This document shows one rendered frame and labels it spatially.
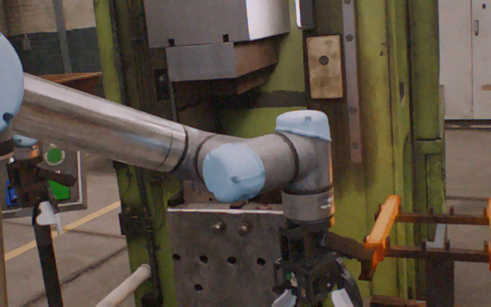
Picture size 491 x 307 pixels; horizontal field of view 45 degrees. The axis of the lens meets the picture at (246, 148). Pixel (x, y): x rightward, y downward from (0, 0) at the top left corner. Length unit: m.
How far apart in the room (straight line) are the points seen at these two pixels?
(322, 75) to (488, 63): 5.21
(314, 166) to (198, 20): 0.89
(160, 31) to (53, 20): 9.00
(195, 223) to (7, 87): 1.19
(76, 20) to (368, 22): 8.83
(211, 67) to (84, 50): 8.64
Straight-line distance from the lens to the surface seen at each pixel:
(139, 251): 2.07
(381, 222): 1.38
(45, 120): 0.75
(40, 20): 10.87
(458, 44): 6.83
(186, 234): 1.73
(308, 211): 0.85
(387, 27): 1.66
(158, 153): 0.83
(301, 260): 0.89
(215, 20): 1.62
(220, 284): 1.75
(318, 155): 0.83
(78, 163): 1.78
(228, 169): 0.75
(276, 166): 0.78
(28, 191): 1.57
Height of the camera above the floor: 1.43
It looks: 13 degrees down
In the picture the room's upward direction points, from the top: 6 degrees counter-clockwise
